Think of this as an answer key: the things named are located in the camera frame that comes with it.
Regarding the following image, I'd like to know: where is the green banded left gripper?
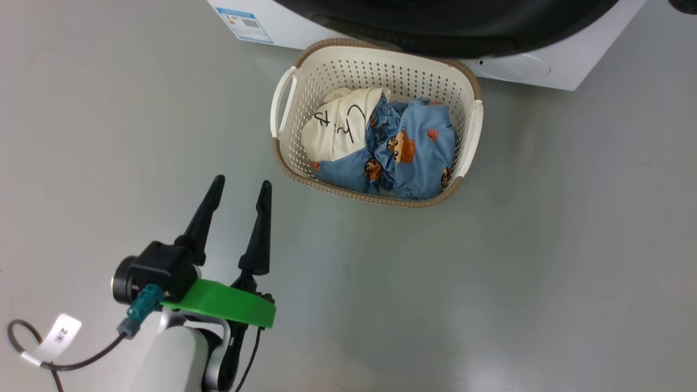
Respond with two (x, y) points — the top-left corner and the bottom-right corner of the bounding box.
(161, 175), (277, 329)

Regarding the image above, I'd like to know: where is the cream garment with black lettering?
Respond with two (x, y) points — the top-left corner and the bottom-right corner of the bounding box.
(301, 87), (392, 164)

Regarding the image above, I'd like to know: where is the blue cartoon print garment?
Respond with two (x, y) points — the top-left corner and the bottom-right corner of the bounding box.
(311, 95), (457, 201)

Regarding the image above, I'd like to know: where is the cream perforated laundry basket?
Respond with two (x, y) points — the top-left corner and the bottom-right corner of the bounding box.
(270, 38), (484, 209)

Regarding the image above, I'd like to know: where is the white front-load washing machine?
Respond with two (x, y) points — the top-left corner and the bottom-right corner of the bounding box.
(207, 0), (647, 91)

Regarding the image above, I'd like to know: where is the blue energy label sticker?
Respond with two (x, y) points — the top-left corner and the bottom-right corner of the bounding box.
(215, 7), (274, 45)

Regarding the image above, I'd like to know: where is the round white filter cover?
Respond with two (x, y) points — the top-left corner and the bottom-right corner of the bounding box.
(476, 53), (552, 84)

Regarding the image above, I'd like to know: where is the dark cable with teal connector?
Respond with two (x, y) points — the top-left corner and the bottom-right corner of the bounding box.
(8, 283), (164, 392)

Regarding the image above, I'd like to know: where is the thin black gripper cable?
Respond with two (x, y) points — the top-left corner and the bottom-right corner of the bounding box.
(235, 327), (262, 392)

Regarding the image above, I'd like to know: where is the white cable label tag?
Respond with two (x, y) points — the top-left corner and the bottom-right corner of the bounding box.
(40, 314), (83, 363)

